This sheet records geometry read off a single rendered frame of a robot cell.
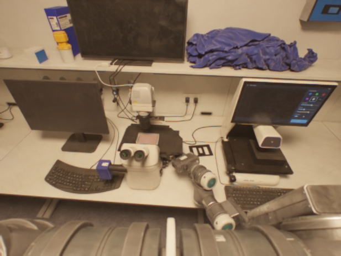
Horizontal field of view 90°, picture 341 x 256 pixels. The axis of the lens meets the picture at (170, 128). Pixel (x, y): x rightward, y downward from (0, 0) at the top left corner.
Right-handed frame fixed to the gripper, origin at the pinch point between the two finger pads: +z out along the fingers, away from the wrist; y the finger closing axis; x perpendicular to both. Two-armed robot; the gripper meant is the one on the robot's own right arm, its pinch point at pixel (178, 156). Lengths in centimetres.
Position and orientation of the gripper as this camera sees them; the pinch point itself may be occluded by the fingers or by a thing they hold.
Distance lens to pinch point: 105.8
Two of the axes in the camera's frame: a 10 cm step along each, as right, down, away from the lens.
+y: 8.7, -3.0, 3.8
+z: -4.6, -2.7, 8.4
